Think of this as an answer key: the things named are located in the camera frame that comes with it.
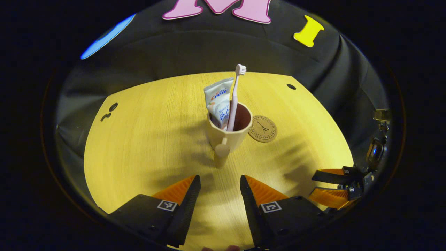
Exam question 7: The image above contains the round brown coaster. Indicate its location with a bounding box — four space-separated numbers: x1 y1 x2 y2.
248 115 278 143

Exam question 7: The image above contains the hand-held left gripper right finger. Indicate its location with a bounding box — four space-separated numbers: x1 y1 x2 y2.
240 175 328 249

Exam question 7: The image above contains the black backdrop cloth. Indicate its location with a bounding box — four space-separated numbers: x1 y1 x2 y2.
56 0 389 210

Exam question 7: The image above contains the beige cup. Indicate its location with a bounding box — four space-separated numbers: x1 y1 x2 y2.
206 102 253 169

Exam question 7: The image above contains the pink toothbrush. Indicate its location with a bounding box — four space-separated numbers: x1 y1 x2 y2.
226 64 247 132

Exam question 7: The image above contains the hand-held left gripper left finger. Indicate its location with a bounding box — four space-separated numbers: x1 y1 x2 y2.
108 175 201 248

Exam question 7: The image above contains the white toothpaste tube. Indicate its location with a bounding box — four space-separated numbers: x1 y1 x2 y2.
204 77 234 130

